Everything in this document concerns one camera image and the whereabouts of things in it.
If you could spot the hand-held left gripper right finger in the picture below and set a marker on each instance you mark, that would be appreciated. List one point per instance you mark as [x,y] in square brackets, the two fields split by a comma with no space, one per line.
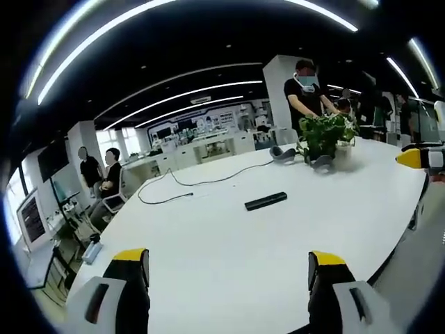
[342,295]

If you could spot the white power strip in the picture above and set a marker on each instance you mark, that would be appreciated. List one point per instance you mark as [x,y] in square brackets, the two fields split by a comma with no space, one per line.
[92,251]

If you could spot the standing display screen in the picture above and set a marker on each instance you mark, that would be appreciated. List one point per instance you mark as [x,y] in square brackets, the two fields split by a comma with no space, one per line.
[32,219]

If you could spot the black remote control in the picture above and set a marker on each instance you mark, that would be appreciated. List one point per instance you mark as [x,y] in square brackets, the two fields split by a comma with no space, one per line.
[266,201]

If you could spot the green potted plant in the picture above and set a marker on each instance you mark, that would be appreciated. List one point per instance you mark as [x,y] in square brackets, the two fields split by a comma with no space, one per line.
[327,137]

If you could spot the wall-mounted black screen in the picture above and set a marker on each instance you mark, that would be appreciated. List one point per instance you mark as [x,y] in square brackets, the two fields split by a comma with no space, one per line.
[52,160]

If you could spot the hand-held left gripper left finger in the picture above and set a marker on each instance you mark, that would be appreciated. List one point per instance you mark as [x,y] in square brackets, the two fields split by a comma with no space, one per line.
[114,295]

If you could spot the white display counter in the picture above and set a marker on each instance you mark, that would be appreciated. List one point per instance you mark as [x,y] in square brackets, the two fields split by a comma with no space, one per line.
[205,148]

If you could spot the white office chair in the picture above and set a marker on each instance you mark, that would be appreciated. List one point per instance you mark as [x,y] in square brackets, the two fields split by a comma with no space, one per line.
[116,196]

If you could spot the grey neck-worn device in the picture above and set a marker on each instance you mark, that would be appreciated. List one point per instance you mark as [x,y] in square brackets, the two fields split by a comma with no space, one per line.
[283,155]
[323,163]

